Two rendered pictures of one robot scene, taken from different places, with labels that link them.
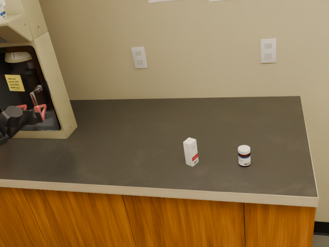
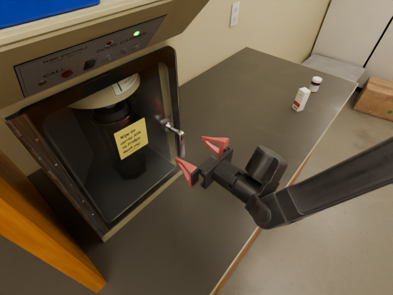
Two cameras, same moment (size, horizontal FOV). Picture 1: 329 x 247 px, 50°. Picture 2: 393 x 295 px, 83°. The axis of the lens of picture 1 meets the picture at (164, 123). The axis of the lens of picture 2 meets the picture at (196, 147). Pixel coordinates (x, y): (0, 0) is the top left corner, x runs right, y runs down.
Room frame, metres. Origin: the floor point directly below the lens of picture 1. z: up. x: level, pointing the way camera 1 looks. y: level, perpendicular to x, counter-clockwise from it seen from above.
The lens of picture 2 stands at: (1.18, 0.87, 1.57)
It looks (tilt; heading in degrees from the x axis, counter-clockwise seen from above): 47 degrees down; 292
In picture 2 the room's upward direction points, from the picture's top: straight up
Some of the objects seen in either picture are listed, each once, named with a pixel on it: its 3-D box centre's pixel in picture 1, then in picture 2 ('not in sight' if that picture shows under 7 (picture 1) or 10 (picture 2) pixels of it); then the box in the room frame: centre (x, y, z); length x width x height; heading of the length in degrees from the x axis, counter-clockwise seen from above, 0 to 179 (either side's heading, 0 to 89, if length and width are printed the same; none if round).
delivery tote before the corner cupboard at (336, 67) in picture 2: not in sight; (327, 79); (0.65, -1.98, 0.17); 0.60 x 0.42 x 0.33; 159
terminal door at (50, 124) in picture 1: (17, 91); (133, 152); (1.45, 0.61, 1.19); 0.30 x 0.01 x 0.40; 71
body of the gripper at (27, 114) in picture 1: (19, 120); (225, 173); (1.24, 0.56, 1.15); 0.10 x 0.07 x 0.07; 70
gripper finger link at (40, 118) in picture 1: (36, 111); (211, 149); (1.29, 0.50, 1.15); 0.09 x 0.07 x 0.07; 160
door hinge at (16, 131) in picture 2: not in sight; (73, 194); (1.50, 0.75, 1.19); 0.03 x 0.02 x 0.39; 71
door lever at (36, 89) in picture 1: (36, 99); (176, 140); (1.39, 0.52, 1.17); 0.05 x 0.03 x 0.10; 161
